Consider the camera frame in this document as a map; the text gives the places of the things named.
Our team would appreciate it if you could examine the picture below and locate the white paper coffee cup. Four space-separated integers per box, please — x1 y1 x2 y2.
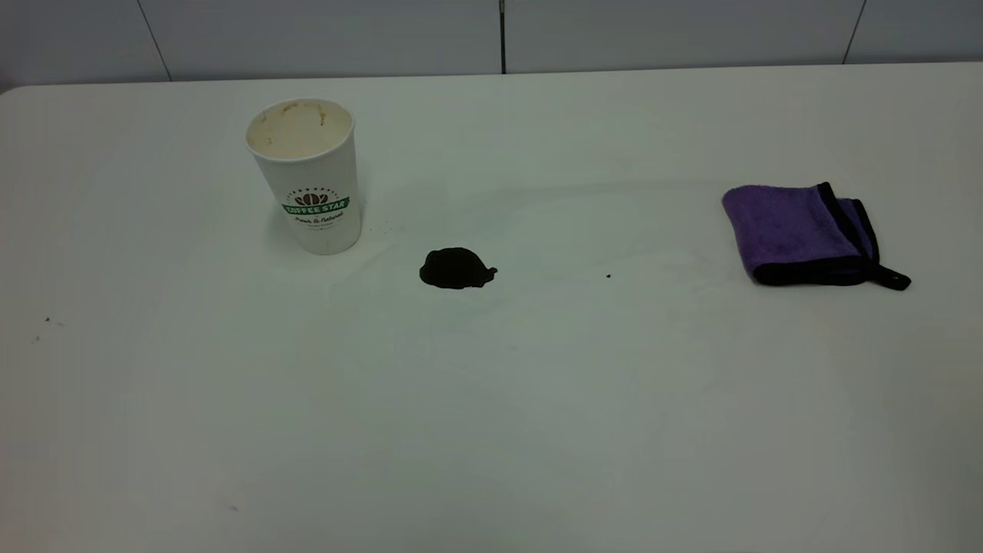
245 98 362 256

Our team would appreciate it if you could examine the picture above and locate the purple cloth with black trim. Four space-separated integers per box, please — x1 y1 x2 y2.
722 182 912 291

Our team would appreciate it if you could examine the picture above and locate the dark coffee spill puddle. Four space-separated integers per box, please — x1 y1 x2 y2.
419 247 498 290

